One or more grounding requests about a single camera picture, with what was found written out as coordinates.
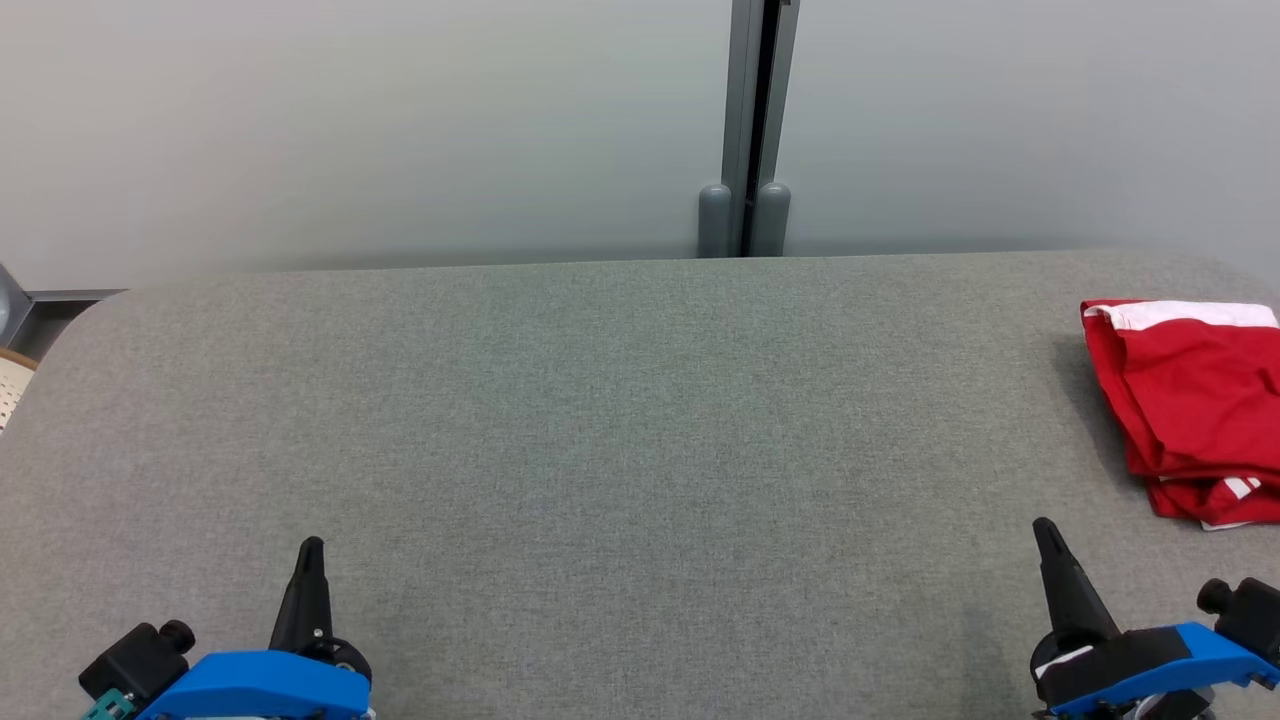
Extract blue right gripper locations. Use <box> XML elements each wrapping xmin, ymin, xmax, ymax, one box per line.
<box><xmin>1032</xmin><ymin>517</ymin><xmax>1280</xmax><ymax>720</ymax></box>

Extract red shorts with white stripe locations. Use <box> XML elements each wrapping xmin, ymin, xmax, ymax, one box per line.
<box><xmin>1080</xmin><ymin>299</ymin><xmax>1280</xmax><ymax>483</ymax></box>

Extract grey slanted metal frame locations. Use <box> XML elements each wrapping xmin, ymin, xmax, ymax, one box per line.
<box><xmin>0</xmin><ymin>262</ymin><xmax>128</xmax><ymax>362</ymax></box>

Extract grey partition post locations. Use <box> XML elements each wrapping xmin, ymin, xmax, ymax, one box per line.
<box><xmin>722</xmin><ymin>0</ymin><xmax>801</xmax><ymax>259</ymax></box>

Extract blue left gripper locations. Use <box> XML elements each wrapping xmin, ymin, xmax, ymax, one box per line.
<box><xmin>135</xmin><ymin>536</ymin><xmax>374</xmax><ymax>720</ymax></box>

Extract grey cylindrical post foot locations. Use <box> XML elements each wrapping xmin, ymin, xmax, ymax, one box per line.
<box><xmin>752</xmin><ymin>181</ymin><xmax>793</xmax><ymax>259</ymax></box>
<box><xmin>697</xmin><ymin>183</ymin><xmax>735</xmax><ymax>260</ymax></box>

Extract red jersey with white trim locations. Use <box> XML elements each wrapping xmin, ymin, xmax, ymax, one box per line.
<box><xmin>1148</xmin><ymin>474</ymin><xmax>1280</xmax><ymax>532</ymax></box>

